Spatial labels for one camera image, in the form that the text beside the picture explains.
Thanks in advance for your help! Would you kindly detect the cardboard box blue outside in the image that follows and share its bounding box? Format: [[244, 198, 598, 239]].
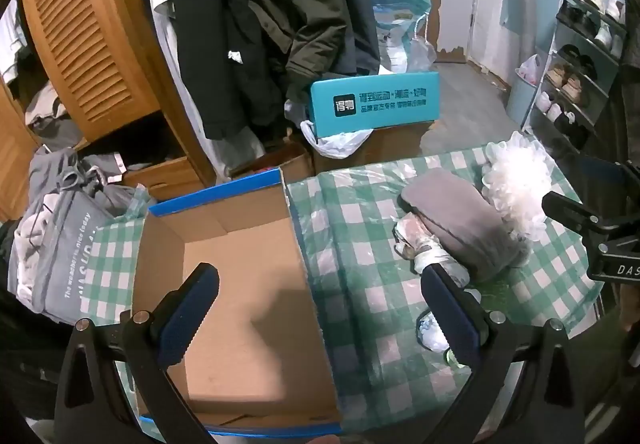
[[131, 167, 344, 438]]

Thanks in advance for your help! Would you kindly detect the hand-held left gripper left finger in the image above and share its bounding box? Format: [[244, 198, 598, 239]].
[[54, 263, 221, 444]]

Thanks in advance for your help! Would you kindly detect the teal printed box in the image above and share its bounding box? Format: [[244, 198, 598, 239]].
[[306, 70, 441, 139]]

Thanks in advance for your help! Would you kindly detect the metal shoe rack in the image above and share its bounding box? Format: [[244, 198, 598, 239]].
[[520, 0, 629, 156]]

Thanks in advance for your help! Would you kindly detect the green white checkered tablecloth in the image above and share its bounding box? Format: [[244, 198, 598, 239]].
[[75, 144, 607, 436]]

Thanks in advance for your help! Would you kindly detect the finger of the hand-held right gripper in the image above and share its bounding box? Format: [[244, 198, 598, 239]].
[[542, 191, 603, 234]]

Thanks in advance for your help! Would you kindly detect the blue white plastic bag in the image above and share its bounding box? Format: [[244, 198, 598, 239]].
[[369, 0, 437, 75]]

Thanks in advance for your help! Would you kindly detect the pink plastic bag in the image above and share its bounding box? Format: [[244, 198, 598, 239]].
[[515, 54, 541, 86]]

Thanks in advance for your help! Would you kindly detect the clear plastic wrapped bundle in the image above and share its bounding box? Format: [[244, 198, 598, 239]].
[[392, 216, 473, 286]]

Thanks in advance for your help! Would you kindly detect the small brown cardboard box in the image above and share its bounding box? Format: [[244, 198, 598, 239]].
[[229, 144, 316, 183]]

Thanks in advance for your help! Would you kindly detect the black coat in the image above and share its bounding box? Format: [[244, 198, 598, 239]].
[[174, 0, 287, 141]]

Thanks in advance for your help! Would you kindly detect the light blue trash bin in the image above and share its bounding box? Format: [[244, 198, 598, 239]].
[[506, 73, 544, 126]]

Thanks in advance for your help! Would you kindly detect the wooden louvered wardrobe door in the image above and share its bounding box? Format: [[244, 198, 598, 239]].
[[20, 0, 217, 187]]

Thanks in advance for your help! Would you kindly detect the grey clothes pile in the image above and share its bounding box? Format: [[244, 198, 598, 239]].
[[7, 146, 147, 326]]

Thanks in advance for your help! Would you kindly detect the small clear plastic packet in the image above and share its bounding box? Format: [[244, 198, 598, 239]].
[[416, 309, 451, 353]]

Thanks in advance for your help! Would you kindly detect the white mesh bath pouf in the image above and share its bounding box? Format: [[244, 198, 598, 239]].
[[481, 131, 557, 243]]

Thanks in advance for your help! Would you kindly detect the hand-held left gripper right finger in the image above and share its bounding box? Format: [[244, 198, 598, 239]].
[[420, 263, 586, 444]]

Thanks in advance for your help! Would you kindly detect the group of assorted shoes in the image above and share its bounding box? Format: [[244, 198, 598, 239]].
[[532, 0, 626, 150]]

